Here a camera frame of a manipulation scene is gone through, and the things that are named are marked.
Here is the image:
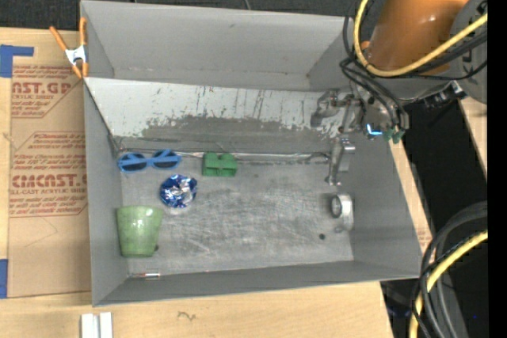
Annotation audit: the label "crumpled blue foil ball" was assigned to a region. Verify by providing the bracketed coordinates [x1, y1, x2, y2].
[158, 173, 199, 210]

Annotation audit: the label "pale green cup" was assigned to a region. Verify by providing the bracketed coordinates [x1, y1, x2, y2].
[115, 205, 165, 259]

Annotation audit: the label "small clear glass jar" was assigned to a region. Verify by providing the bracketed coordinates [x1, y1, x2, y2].
[330, 192, 355, 234]

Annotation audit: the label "blue sunglasses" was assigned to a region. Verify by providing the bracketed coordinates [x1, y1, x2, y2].
[116, 148, 184, 173]

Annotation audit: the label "green toy block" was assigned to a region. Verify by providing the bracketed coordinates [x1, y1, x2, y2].
[200, 151, 239, 177]

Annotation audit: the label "grey metal bin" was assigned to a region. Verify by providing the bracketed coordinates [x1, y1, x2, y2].
[78, 0, 423, 308]

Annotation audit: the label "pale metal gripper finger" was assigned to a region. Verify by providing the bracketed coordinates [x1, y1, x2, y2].
[310, 89, 345, 128]
[325, 136, 356, 187]

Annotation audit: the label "brown cardboard board red print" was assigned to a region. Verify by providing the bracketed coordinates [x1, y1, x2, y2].
[0, 26, 436, 299]

